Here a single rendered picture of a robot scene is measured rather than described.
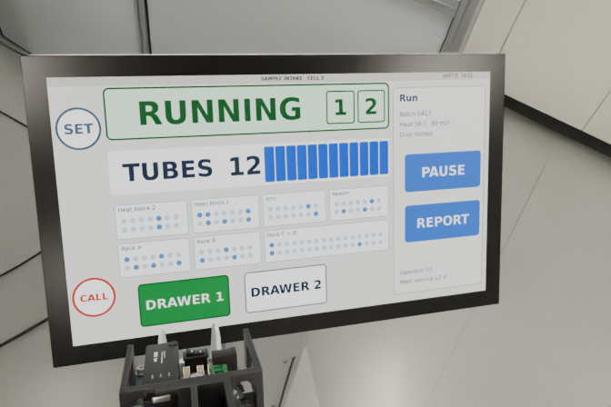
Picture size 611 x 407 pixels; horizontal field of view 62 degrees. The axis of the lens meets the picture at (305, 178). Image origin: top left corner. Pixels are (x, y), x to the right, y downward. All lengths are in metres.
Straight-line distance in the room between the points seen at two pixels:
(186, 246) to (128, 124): 0.14
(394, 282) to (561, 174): 2.02
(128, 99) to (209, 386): 0.33
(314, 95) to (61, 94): 0.25
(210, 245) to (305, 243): 0.10
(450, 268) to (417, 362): 1.10
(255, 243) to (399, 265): 0.18
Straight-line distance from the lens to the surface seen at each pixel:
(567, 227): 2.36
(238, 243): 0.55
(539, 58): 2.61
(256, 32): 1.49
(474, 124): 0.63
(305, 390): 1.57
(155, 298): 0.56
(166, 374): 0.29
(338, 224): 0.57
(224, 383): 0.27
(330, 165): 0.56
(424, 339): 1.78
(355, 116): 0.56
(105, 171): 0.54
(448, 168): 0.62
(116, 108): 0.53
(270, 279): 0.57
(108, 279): 0.56
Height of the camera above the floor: 1.50
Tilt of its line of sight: 46 degrees down
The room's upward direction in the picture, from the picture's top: 12 degrees clockwise
